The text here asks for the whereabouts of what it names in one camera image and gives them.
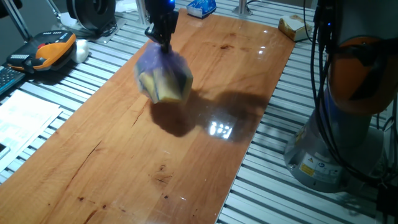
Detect blue white packet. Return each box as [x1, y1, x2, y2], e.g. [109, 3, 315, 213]
[186, 0, 218, 19]

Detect dark smartphone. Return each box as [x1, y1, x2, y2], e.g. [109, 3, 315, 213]
[0, 142, 11, 161]

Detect orange black teach pendant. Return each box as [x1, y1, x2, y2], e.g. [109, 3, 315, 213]
[6, 30, 77, 75]

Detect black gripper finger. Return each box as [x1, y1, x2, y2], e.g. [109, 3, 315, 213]
[164, 29, 175, 53]
[144, 26, 169, 54]

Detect dark keyboard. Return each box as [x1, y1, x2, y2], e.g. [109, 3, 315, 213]
[0, 64, 26, 96]

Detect metal post with base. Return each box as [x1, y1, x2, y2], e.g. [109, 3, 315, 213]
[231, 0, 253, 17]

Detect black round blower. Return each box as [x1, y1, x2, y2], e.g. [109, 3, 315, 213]
[66, 0, 117, 32]

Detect yellow white box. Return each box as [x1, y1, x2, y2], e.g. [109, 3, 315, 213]
[277, 14, 313, 42]

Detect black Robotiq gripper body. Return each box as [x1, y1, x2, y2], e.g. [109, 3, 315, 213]
[146, 0, 180, 35]

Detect white paper sheet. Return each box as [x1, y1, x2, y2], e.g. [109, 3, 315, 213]
[115, 0, 138, 13]

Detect black connector with blue light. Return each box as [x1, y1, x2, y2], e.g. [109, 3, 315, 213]
[313, 0, 332, 44]

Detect blue translucent plastic bag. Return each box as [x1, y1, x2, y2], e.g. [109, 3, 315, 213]
[133, 42, 194, 105]

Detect grey tripod leg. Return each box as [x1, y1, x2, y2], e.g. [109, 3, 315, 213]
[2, 0, 34, 43]
[43, 0, 63, 22]

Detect white rounded object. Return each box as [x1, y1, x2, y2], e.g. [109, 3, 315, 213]
[70, 39, 90, 64]

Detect white printed paper stack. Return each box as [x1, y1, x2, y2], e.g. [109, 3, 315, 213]
[0, 89, 63, 174]

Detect aluminium profile post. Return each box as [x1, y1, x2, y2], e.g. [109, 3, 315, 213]
[136, 0, 147, 26]

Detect yellow green sponges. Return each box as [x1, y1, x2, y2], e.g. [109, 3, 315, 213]
[0, 8, 295, 224]

